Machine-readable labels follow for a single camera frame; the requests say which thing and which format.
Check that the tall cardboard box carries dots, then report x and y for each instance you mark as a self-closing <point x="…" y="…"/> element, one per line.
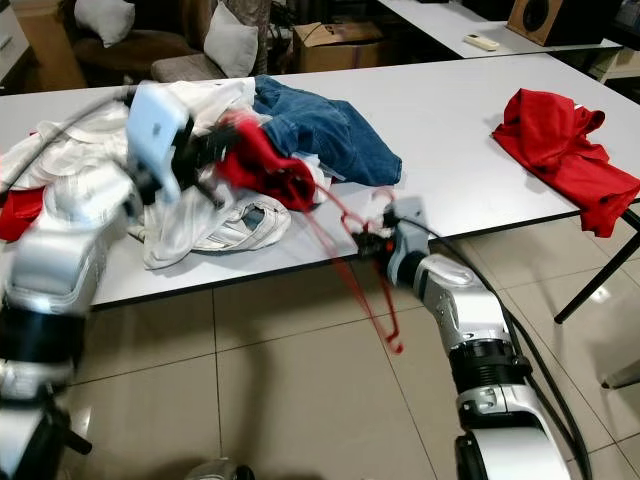
<point x="45" y="40"/>

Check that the black table leg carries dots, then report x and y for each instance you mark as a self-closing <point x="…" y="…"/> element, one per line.
<point x="597" y="265"/>

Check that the red clothes hanger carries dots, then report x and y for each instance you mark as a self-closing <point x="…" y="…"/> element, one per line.
<point x="395" y="343"/>

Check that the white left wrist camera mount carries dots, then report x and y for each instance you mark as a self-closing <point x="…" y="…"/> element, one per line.
<point x="160" y="125"/>

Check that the blue denim jeans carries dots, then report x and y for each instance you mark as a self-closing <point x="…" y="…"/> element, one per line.
<point x="320" y="130"/>

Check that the white pillow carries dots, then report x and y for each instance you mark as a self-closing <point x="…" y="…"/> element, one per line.
<point x="105" y="18"/>
<point x="230" y="45"/>

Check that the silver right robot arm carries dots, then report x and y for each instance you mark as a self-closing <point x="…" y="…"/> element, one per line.
<point x="480" y="330"/>

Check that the white shirt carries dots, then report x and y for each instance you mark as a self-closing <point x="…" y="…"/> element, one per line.
<point x="85" y="150"/>

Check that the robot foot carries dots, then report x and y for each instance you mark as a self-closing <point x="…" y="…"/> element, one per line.
<point x="215" y="470"/>

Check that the white striped garment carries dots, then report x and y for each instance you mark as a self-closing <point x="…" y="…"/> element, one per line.
<point x="240" y="235"/>

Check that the red garment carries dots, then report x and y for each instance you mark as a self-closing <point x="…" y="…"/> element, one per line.
<point x="560" y="150"/>
<point x="265" y="170"/>

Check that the brown armchair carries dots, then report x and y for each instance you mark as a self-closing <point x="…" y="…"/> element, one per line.
<point x="135" y="58"/>

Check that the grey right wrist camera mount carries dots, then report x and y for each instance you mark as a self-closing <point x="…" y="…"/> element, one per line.
<point x="410" y="215"/>

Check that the wooden speaker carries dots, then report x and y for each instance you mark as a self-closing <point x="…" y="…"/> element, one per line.
<point x="550" y="18"/>

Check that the white remote control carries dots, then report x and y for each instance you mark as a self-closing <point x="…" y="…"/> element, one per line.
<point x="482" y="41"/>

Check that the open cardboard box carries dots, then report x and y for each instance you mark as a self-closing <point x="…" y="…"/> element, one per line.
<point x="335" y="48"/>

